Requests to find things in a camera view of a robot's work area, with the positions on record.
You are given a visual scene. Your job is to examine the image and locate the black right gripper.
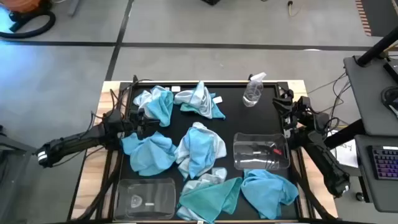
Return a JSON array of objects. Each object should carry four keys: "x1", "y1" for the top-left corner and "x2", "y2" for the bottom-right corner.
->
[{"x1": 272, "y1": 88, "x2": 321, "y2": 125}]

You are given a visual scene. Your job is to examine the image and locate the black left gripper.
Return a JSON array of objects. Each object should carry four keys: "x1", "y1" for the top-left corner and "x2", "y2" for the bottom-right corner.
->
[{"x1": 123, "y1": 110, "x2": 162, "y2": 135}]

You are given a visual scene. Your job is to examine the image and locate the pale grey microfiber towel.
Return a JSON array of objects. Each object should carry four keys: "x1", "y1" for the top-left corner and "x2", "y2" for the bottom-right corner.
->
[
  {"x1": 132, "y1": 85, "x2": 169, "y2": 119},
  {"x1": 176, "y1": 167, "x2": 228, "y2": 222},
  {"x1": 173, "y1": 80, "x2": 215, "y2": 119},
  {"x1": 174, "y1": 121, "x2": 228, "y2": 180}
]

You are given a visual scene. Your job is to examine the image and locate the light blue microfiber towel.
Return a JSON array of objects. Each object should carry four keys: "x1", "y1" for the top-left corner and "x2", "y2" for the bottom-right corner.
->
[
  {"x1": 182, "y1": 127, "x2": 215, "y2": 180},
  {"x1": 241, "y1": 169, "x2": 299, "y2": 220},
  {"x1": 121, "y1": 130, "x2": 177, "y2": 177}
]

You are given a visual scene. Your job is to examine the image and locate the clear plastic basket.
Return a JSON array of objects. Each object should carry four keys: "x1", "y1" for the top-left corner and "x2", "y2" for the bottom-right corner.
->
[
  {"x1": 113, "y1": 177, "x2": 177, "y2": 222},
  {"x1": 233, "y1": 132, "x2": 291, "y2": 171}
]

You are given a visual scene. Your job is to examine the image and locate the green teal microfiber towel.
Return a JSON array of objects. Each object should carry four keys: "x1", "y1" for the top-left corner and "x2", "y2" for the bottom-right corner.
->
[{"x1": 177, "y1": 176, "x2": 243, "y2": 224}]

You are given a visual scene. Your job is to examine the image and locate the clear plastic spray bottle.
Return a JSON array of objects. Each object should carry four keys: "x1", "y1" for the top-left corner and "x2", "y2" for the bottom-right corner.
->
[{"x1": 242, "y1": 72, "x2": 267, "y2": 108}]

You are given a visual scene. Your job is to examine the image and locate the black stand pole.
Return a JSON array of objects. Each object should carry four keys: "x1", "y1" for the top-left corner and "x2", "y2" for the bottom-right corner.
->
[
  {"x1": 323, "y1": 118, "x2": 366, "y2": 150},
  {"x1": 356, "y1": 26, "x2": 398, "y2": 68}
]

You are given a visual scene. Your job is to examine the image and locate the white paper sheet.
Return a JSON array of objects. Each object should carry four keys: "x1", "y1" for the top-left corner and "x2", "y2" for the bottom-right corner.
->
[{"x1": 329, "y1": 129, "x2": 359, "y2": 169}]

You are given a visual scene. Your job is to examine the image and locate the grey side desk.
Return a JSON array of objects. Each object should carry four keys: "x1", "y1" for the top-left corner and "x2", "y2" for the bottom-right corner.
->
[
  {"x1": 343, "y1": 55, "x2": 398, "y2": 138},
  {"x1": 354, "y1": 134, "x2": 398, "y2": 214}
]

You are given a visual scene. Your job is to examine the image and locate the black headphones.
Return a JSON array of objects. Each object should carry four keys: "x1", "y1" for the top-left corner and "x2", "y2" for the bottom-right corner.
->
[{"x1": 381, "y1": 86, "x2": 398, "y2": 118}]

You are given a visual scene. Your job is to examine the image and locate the black desk device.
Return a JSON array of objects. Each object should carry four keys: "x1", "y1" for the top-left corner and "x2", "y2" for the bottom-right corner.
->
[{"x1": 382, "y1": 58, "x2": 398, "y2": 84}]

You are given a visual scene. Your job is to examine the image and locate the backlit black keyboard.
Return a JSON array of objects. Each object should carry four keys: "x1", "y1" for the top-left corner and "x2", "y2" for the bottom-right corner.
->
[{"x1": 368, "y1": 145, "x2": 398, "y2": 180}]

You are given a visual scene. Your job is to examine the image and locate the black mat orange striped edge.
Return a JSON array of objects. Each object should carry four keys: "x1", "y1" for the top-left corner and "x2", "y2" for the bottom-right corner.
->
[{"x1": 355, "y1": 0, "x2": 398, "y2": 37}]

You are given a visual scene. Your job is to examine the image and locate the wooden desk grey legs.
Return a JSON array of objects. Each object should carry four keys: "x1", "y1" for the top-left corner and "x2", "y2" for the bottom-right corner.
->
[{"x1": 68, "y1": 0, "x2": 82, "y2": 17}]

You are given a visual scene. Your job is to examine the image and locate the grey metal cart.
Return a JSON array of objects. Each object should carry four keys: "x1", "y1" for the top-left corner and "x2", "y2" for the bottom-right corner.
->
[{"x1": 0, "y1": 124, "x2": 38, "y2": 224}]

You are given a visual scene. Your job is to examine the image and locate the orange shop vacuum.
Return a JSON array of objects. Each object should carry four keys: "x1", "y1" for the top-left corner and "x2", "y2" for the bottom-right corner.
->
[{"x1": 6, "y1": 0, "x2": 52, "y2": 15}]

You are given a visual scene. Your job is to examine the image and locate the black floor cable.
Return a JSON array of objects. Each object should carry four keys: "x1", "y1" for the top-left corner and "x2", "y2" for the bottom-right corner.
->
[
  {"x1": 320, "y1": 81, "x2": 352, "y2": 126},
  {"x1": 307, "y1": 72, "x2": 348, "y2": 95}
]

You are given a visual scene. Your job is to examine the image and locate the yellow floor cable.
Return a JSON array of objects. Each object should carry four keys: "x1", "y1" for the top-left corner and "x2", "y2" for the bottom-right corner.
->
[{"x1": 287, "y1": 0, "x2": 303, "y2": 17}]

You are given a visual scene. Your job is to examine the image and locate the black vacuum hose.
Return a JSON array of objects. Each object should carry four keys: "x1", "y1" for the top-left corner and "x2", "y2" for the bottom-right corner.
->
[{"x1": 0, "y1": 8, "x2": 57, "y2": 40}]

